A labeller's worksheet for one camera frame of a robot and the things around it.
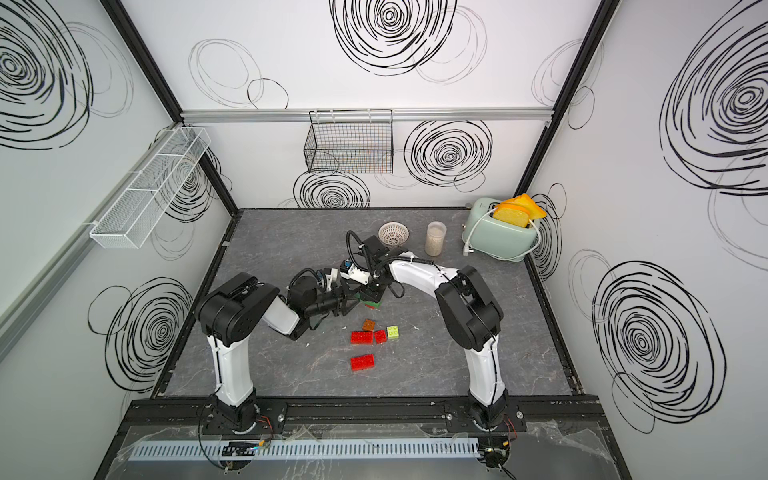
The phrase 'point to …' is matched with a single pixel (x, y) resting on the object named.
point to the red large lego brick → (362, 362)
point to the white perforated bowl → (393, 233)
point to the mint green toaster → (503, 240)
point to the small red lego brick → (370, 306)
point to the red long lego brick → (361, 338)
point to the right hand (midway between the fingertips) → (367, 292)
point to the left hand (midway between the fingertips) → (364, 294)
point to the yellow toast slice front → (512, 214)
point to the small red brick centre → (380, 336)
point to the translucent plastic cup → (435, 234)
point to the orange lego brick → (369, 325)
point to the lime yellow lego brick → (392, 331)
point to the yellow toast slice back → (525, 202)
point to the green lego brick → (370, 303)
